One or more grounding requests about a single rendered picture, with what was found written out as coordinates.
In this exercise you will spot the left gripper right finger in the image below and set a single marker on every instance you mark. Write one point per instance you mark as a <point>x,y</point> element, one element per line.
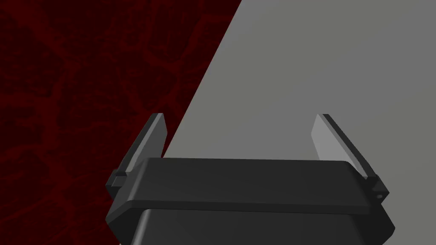
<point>337,146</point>

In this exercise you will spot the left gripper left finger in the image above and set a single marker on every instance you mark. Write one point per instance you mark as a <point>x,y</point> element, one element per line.
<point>150,143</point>

